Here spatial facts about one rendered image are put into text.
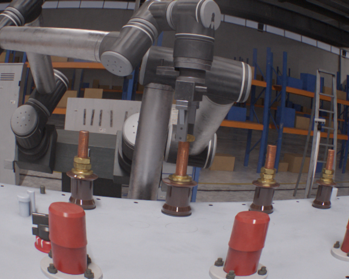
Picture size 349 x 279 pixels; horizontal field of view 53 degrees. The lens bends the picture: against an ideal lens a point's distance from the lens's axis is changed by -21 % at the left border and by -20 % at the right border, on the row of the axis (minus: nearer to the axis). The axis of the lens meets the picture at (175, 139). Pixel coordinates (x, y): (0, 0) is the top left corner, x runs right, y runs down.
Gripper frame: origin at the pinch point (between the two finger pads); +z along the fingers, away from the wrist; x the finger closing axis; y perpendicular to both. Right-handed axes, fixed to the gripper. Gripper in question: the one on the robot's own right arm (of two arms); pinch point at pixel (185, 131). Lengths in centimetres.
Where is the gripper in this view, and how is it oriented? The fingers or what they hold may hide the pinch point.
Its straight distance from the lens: 114.4
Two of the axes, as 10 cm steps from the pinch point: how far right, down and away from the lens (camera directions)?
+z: -1.0, 9.9, 1.2
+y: 9.7, 1.3, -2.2
